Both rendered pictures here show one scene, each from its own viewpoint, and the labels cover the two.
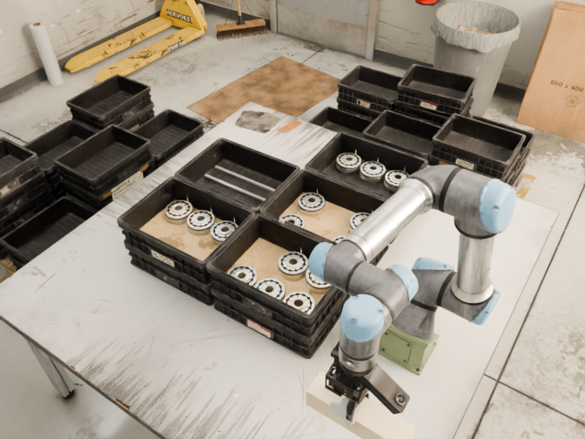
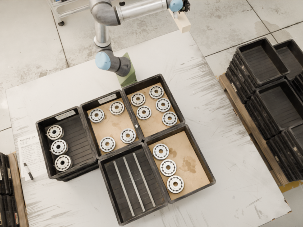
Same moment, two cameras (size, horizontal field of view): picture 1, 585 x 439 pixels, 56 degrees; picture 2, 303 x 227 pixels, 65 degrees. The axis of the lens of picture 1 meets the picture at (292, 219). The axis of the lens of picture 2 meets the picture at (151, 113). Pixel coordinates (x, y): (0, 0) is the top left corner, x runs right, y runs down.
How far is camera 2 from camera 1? 173 cm
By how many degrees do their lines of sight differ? 65
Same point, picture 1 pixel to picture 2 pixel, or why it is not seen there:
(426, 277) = (110, 56)
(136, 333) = (219, 140)
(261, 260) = (154, 126)
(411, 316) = (124, 59)
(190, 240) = (179, 160)
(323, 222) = (111, 131)
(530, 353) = not seen: hidden behind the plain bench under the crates
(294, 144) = not seen: outside the picture
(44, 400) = not seen: hidden behind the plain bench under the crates
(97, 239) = (220, 218)
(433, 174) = (107, 7)
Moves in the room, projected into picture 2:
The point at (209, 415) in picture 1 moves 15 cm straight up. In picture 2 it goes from (206, 90) to (209, 81)
